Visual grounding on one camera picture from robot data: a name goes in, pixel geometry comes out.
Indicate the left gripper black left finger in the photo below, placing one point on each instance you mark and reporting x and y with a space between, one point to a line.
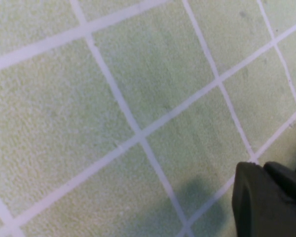
256 209

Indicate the green white-grid tablecloth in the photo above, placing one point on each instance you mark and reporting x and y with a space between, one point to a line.
88 111

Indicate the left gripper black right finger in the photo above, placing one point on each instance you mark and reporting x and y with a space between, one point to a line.
291 185

